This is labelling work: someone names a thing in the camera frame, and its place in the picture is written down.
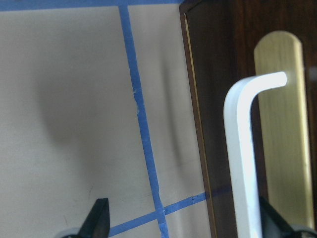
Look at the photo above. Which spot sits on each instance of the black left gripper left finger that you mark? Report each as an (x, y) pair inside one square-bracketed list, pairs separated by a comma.
[(97, 223)]

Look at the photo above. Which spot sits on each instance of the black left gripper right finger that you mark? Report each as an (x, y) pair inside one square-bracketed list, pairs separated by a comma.
[(273, 225)]

